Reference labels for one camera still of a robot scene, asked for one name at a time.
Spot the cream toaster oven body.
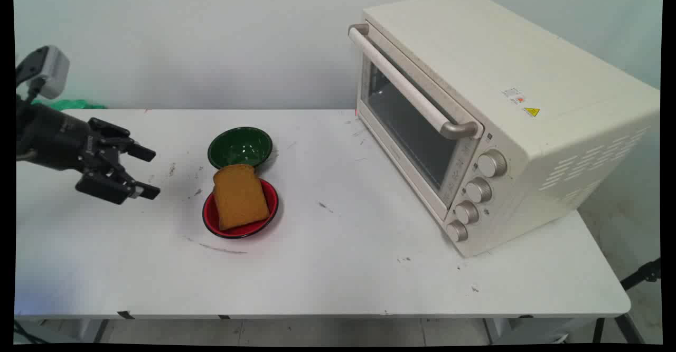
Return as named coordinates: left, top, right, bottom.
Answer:
left=355, top=0, right=661, bottom=258

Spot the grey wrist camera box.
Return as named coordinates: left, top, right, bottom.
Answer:
left=16, top=45, right=70, bottom=101

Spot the green crumpled cloth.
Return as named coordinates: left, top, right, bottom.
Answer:
left=32, top=98, right=107, bottom=111

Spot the warning label sticker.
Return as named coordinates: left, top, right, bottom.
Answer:
left=501, top=87, right=541, bottom=118

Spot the black tripod leg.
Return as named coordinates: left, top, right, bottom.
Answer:
left=591, top=258, right=662, bottom=344

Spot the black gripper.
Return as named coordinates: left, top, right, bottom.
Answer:
left=16, top=101, right=161, bottom=205

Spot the cream oven door handle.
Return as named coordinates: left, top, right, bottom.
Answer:
left=348, top=23, right=480, bottom=141

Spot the large silver oven knob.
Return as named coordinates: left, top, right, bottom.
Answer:
left=477, top=149, right=508, bottom=178

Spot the green bowl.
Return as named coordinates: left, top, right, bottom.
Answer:
left=207, top=127, right=274, bottom=171

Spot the red bowl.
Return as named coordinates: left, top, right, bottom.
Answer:
left=202, top=177, right=279, bottom=239

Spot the cream glass oven door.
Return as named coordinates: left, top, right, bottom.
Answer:
left=358, top=23, right=485, bottom=224

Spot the brown bread slice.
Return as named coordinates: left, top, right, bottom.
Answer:
left=212, top=164, right=270, bottom=231

